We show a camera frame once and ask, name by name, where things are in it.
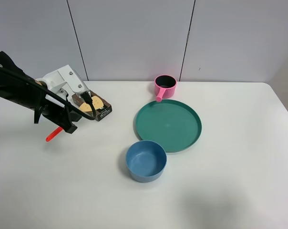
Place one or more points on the pink saucepan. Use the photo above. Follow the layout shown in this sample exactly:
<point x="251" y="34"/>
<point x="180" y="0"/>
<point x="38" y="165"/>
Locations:
<point x="164" y="87"/>

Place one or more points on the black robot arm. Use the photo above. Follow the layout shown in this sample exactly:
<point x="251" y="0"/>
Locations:
<point x="16" y="86"/>

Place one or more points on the green round plate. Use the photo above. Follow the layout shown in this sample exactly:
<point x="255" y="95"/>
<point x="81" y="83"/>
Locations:
<point x="170" y="123"/>

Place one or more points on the blue bowl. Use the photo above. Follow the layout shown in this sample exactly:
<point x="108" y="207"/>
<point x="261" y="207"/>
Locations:
<point x="145" y="161"/>

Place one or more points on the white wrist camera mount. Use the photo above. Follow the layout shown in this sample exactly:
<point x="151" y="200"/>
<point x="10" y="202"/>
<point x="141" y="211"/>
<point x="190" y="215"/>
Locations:
<point x="65" y="76"/>

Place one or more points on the brown cardboard box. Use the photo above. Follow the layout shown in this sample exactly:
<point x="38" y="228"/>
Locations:
<point x="100" y="113"/>

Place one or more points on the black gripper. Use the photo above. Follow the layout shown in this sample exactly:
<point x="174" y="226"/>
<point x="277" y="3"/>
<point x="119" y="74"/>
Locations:
<point x="61" y="116"/>

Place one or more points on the yellow spatula with red handle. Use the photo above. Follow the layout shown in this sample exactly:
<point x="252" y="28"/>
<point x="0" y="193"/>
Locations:
<point x="89" y="104"/>

